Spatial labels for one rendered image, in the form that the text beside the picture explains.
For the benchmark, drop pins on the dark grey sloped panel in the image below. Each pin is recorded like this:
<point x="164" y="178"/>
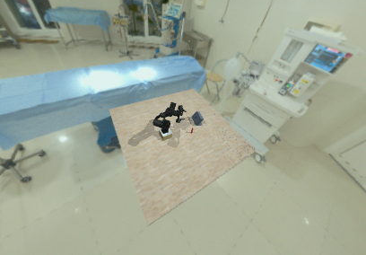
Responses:
<point x="197" y="118"/>

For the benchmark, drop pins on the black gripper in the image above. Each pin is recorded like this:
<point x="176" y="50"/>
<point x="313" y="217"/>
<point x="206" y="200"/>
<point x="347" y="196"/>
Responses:
<point x="178" y="119"/>

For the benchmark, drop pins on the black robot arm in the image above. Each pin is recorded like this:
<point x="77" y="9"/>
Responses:
<point x="165" y="124"/>

